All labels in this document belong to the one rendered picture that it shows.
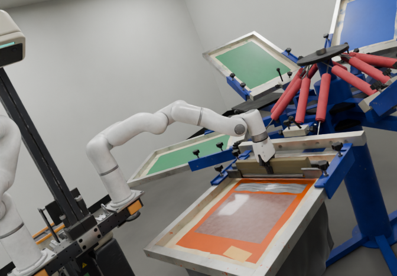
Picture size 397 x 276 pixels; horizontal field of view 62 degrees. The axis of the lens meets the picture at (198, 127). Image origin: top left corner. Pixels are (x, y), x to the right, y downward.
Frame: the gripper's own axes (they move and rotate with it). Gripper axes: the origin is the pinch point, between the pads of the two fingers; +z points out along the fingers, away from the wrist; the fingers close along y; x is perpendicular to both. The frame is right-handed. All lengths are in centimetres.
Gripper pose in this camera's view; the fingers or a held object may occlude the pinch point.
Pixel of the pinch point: (271, 168)
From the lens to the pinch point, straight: 158.5
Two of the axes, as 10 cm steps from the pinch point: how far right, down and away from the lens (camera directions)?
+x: 6.9, -1.1, -7.2
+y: -6.2, 4.3, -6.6
